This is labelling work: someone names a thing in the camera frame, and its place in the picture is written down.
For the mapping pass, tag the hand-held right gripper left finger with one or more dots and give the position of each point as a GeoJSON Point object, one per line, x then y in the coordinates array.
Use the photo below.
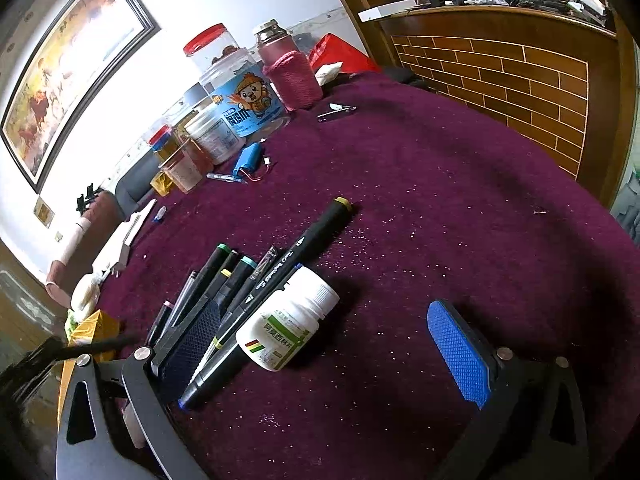
{"type": "Point", "coordinates": [192, 347]}

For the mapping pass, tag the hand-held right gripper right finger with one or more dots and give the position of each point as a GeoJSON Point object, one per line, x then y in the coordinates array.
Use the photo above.
{"type": "Point", "coordinates": [460, 355]}

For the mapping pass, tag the clear gel pen black grip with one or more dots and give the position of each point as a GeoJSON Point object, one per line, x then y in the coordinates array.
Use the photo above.
{"type": "Point", "coordinates": [265, 262]}

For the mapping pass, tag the black marker with yellow caps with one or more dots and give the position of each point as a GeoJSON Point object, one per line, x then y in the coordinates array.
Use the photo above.
{"type": "Point", "coordinates": [320, 230]}

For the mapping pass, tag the black marker with blue caps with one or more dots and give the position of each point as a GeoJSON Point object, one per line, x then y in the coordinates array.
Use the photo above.
{"type": "Point", "coordinates": [210, 380]}

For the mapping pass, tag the dark pen with pink tip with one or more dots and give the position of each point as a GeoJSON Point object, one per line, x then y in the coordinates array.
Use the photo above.
{"type": "Point", "coordinates": [160, 320]}

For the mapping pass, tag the grey pen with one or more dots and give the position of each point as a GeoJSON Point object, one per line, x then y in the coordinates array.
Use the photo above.
{"type": "Point", "coordinates": [187, 285]}

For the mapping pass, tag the black marker with green cap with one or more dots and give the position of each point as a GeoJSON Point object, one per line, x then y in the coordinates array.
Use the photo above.
{"type": "Point", "coordinates": [215, 260]}

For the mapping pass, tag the black marker with teal cap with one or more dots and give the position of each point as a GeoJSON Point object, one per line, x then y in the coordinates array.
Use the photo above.
{"type": "Point", "coordinates": [245, 272]}

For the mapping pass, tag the black marker with yellow band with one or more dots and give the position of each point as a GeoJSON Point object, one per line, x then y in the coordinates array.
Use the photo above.
{"type": "Point", "coordinates": [231, 260]}

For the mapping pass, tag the white medicine bottle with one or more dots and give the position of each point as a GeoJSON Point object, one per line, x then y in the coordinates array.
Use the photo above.
{"type": "Point", "coordinates": [285, 322]}

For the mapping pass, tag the yellow cardboard box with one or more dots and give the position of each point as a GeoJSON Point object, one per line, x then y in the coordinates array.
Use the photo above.
{"type": "Point", "coordinates": [92, 327]}

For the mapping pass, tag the white plastic bag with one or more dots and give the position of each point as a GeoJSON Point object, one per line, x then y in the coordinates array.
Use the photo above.
{"type": "Point", "coordinates": [86, 292]}

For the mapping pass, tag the white power adapter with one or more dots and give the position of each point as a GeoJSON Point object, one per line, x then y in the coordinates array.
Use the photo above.
{"type": "Point", "coordinates": [125, 240]}

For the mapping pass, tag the small blue-capped vial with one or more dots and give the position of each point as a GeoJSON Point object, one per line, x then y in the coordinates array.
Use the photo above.
{"type": "Point", "coordinates": [160, 214]}

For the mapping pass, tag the pink upholstered chair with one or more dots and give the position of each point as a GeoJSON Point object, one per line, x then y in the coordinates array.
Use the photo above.
{"type": "Point", "coordinates": [90, 230]}

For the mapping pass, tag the purple velvet tablecloth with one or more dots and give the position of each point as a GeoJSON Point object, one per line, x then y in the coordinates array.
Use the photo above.
{"type": "Point", "coordinates": [425, 185]}

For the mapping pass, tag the silver pen on cloth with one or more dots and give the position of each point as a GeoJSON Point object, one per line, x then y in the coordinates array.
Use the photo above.
{"type": "Point", "coordinates": [225, 177]}

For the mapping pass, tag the dark grey chair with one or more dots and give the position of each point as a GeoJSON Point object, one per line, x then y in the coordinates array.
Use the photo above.
{"type": "Point", "coordinates": [135, 180]}

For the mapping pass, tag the clear plastic cup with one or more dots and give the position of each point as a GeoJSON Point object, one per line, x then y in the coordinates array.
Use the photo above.
{"type": "Point", "coordinates": [185, 167]}

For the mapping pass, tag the blue battery pack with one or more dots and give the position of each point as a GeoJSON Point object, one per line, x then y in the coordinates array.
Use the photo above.
{"type": "Point", "coordinates": [249, 160]}

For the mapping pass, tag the small jar with red lid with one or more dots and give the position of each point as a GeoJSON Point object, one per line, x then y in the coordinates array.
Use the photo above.
{"type": "Point", "coordinates": [162, 142]}

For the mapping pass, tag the white plastic jar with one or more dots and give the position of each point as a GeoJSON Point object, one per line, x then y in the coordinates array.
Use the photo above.
{"type": "Point", "coordinates": [212, 135]}

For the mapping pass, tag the jar with grey lid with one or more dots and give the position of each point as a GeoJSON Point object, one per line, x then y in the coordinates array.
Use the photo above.
{"type": "Point", "coordinates": [196, 97]}

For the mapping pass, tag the large clear jar red lid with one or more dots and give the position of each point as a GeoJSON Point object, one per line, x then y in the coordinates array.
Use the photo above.
{"type": "Point", "coordinates": [240, 90]}

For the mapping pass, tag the small black clip tool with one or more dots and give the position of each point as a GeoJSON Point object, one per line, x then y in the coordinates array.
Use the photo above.
{"type": "Point", "coordinates": [336, 111]}

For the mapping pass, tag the wooden counter with brick pattern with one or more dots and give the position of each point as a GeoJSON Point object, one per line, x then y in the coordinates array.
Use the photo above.
{"type": "Point", "coordinates": [500, 80]}

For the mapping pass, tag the pink bottle with knitted sleeve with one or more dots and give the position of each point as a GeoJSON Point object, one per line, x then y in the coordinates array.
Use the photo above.
{"type": "Point", "coordinates": [292, 77]}

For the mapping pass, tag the white tissue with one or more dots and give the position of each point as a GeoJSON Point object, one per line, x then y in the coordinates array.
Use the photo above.
{"type": "Point", "coordinates": [327, 71]}

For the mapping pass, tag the red plastic basket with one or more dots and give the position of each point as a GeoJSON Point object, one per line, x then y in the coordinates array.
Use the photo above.
{"type": "Point", "coordinates": [340, 52]}

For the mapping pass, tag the flat white box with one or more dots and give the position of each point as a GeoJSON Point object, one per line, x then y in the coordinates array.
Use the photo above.
{"type": "Point", "coordinates": [387, 11]}

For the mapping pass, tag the black wall hook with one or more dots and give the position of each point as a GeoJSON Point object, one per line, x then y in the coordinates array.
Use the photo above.
{"type": "Point", "coordinates": [86, 197]}

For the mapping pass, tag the small yellow wall plate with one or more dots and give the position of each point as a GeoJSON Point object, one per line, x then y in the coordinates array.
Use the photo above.
{"type": "Point", "coordinates": [44, 212]}

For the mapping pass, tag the framed wall painting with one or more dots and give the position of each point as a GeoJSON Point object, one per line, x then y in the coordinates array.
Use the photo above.
{"type": "Point", "coordinates": [65, 75]}

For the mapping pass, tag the wooden door frame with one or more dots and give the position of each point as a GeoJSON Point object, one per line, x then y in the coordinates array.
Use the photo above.
{"type": "Point", "coordinates": [350, 0]}

